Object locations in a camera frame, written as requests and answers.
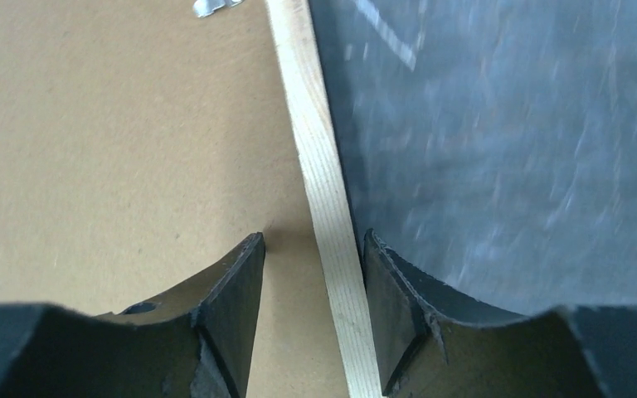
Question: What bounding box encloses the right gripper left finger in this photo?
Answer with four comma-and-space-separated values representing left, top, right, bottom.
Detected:
0, 232, 265, 397

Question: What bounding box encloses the silver turn clip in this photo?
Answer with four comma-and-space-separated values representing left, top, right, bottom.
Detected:
192, 0, 243, 18

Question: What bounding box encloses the brown cardboard backing board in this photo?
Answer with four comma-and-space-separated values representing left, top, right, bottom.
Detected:
0, 1, 348, 397

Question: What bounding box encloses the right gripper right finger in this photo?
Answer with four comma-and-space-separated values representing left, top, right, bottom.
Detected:
363, 231, 637, 397

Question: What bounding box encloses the wooden picture frame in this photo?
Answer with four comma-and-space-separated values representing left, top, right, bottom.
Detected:
265, 1, 382, 397

